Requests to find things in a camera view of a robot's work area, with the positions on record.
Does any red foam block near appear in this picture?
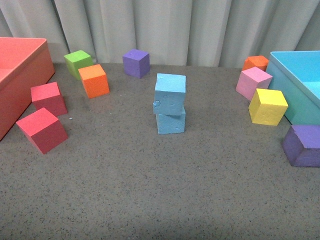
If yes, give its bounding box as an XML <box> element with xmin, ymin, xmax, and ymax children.
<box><xmin>16</xmin><ymin>107</ymin><xmax>68</xmax><ymax>154</ymax></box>

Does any coral pink plastic bin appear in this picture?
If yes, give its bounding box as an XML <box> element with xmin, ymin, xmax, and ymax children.
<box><xmin>0</xmin><ymin>37</ymin><xmax>55</xmax><ymax>139</ymax></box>

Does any purple foam block far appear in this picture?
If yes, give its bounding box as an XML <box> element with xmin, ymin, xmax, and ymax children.
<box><xmin>122</xmin><ymin>49</ymin><xmax>150</xmax><ymax>79</ymax></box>

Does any purple foam block near bin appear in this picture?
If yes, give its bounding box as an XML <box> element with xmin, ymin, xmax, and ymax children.
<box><xmin>282</xmin><ymin>125</ymin><xmax>320</xmax><ymax>167</ymax></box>

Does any yellow foam block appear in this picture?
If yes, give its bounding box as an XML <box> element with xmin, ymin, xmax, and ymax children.
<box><xmin>248</xmin><ymin>88</ymin><xmax>288</xmax><ymax>126</ymax></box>

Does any orange foam block behind pink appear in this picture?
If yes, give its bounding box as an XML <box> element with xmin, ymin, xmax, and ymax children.
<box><xmin>242</xmin><ymin>55</ymin><xmax>269</xmax><ymax>72</ymax></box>

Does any green foam block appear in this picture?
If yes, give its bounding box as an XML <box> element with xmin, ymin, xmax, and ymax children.
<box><xmin>64</xmin><ymin>50</ymin><xmax>93</xmax><ymax>80</ymax></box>

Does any light blue foam block dented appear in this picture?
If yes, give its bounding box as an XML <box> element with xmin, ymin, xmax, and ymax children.
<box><xmin>153</xmin><ymin>73</ymin><xmax>186</xmax><ymax>116</ymax></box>

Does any light blue foam block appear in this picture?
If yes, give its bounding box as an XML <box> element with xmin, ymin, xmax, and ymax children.
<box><xmin>155</xmin><ymin>107</ymin><xmax>186</xmax><ymax>135</ymax></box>

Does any red foam block far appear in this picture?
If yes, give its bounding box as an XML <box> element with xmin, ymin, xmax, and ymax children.
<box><xmin>30</xmin><ymin>82</ymin><xmax>68</xmax><ymax>116</ymax></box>

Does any light blue plastic bin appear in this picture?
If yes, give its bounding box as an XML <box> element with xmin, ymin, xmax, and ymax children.
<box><xmin>266</xmin><ymin>50</ymin><xmax>320</xmax><ymax>125</ymax></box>

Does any grey pleated curtain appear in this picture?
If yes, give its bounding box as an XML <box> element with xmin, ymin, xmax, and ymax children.
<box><xmin>0</xmin><ymin>0</ymin><xmax>320</xmax><ymax>68</ymax></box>

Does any red foam block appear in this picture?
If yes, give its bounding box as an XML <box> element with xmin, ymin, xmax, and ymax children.
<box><xmin>30</xmin><ymin>82</ymin><xmax>68</xmax><ymax>116</ymax></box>
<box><xmin>16</xmin><ymin>107</ymin><xmax>68</xmax><ymax>154</ymax></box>

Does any orange foam block left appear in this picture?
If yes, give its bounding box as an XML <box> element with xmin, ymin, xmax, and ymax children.
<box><xmin>78</xmin><ymin>64</ymin><xmax>110</xmax><ymax>99</ymax></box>

